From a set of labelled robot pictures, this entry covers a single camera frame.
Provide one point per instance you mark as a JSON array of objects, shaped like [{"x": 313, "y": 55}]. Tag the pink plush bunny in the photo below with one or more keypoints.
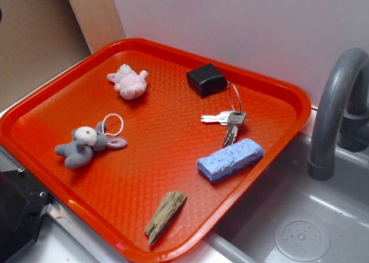
[{"x": 129, "y": 84}]

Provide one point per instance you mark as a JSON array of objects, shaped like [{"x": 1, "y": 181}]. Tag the grey plush bunny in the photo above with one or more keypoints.
[{"x": 86, "y": 141}]

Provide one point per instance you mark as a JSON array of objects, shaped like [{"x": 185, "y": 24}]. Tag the orange plastic tray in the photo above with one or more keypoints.
[{"x": 118, "y": 192}]

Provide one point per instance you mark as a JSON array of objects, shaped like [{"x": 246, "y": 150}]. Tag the black key fob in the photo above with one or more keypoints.
[{"x": 206, "y": 80}]

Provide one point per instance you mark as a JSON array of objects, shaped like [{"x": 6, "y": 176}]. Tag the blue sponge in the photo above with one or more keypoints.
[{"x": 230, "y": 160}]

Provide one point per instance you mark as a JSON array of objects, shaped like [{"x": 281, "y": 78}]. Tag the weathered wood piece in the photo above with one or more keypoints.
[{"x": 166, "y": 212}]

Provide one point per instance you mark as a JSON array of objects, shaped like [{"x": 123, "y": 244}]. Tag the grey plastic sink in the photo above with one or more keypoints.
[{"x": 286, "y": 216}]

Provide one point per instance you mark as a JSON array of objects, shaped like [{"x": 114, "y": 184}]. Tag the light wooden board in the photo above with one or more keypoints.
[{"x": 99, "y": 22}]

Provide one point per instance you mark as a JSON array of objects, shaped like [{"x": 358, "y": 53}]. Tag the grey plastic faucet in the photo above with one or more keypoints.
[{"x": 342, "y": 117}]

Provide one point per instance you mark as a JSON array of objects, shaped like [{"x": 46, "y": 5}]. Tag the silver keys on ring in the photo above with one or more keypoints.
[{"x": 233, "y": 119}]

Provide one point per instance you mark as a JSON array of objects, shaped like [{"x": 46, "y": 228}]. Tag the black metal mount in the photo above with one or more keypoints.
[{"x": 24, "y": 202}]

